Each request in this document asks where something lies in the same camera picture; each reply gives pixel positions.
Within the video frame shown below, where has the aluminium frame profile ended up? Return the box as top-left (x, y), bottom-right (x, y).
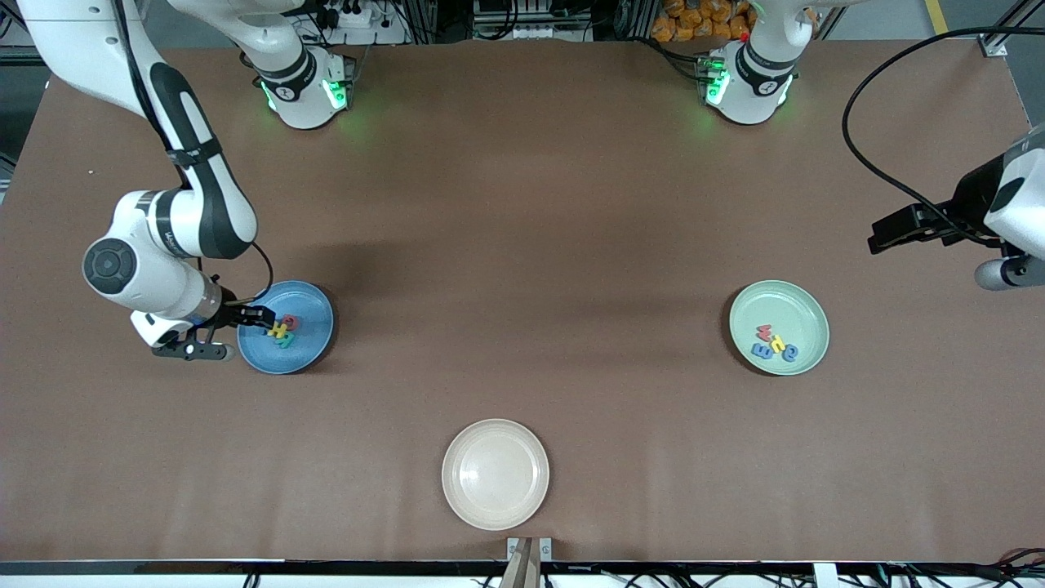
top-left (980, 0), bottom-right (1045, 58)

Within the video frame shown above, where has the blue plate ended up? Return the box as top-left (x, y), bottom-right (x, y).
top-left (237, 280), bottom-right (335, 376)

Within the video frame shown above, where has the metal table edge bracket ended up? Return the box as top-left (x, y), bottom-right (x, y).
top-left (506, 537), bottom-right (554, 563)

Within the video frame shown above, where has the white power strip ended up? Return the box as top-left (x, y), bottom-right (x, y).
top-left (314, 0), bottom-right (409, 46)

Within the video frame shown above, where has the green plate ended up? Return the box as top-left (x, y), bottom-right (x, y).
top-left (729, 280), bottom-right (830, 376)

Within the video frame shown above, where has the black electronics rack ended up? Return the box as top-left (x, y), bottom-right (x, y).
top-left (472, 0), bottom-right (597, 42)

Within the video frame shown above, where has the black table edge rail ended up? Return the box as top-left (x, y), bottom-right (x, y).
top-left (0, 559), bottom-right (1045, 577)

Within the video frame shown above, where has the orange bags pile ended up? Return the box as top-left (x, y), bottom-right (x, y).
top-left (651, 0), bottom-right (754, 43)

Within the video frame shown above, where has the beige plate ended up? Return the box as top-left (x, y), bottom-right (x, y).
top-left (442, 419), bottom-right (550, 531)

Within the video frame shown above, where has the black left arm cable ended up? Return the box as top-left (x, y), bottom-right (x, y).
top-left (843, 26), bottom-right (1045, 247)

